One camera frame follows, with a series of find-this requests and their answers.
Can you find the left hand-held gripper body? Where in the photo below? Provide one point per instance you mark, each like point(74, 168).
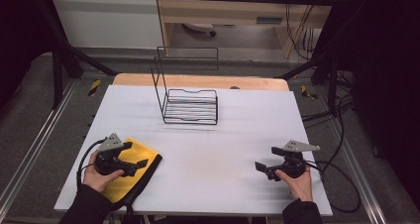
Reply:
point(107, 163)

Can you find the black metal frame stand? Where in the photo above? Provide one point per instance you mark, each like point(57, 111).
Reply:
point(332, 85)
point(57, 78)

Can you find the aluminium floor rail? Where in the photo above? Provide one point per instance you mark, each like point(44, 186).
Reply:
point(363, 184)
point(33, 151)

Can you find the person's right hand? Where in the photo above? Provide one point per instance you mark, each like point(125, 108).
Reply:
point(298, 186)

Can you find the white cabinet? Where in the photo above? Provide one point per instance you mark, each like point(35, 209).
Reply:
point(105, 22)

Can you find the yellow black floor tape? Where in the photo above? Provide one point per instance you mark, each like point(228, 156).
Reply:
point(308, 93)
point(94, 87)

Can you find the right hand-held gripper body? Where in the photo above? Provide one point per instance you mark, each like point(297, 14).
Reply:
point(292, 164)

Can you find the black curtain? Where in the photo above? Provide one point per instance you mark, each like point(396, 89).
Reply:
point(383, 68)
point(16, 35)

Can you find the wooden table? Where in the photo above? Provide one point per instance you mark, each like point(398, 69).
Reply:
point(198, 81)

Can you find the yellow cloth with black edge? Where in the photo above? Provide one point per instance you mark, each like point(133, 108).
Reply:
point(132, 181)

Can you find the light wooden desk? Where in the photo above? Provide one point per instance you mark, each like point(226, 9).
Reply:
point(214, 12)

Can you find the person's left hand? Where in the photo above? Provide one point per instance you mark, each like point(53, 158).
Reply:
point(95, 181)

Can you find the white chair base with caster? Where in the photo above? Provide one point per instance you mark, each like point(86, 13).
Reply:
point(198, 27)

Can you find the white table board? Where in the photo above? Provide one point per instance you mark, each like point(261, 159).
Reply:
point(204, 158)

